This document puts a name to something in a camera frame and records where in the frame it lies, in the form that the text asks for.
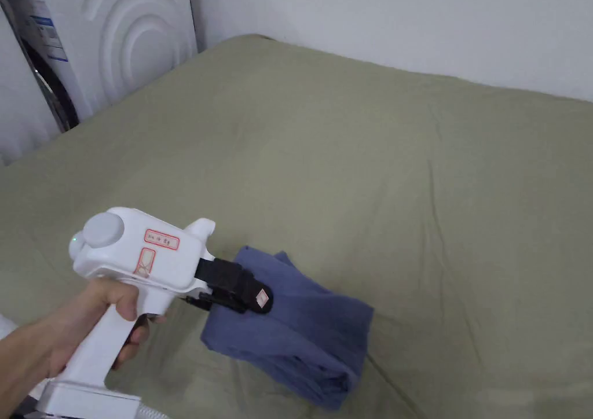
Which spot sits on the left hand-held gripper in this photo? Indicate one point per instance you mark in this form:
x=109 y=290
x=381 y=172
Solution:
x=134 y=257

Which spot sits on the dark blue shirt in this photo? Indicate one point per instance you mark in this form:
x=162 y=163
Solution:
x=296 y=326

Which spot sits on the person's left hand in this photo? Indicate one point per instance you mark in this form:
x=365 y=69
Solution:
x=78 y=319

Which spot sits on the bed with pale green sheet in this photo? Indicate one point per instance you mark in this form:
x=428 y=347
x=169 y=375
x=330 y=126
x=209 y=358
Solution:
x=333 y=159

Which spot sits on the white washing machine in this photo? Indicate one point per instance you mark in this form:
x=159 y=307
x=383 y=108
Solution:
x=134 y=39

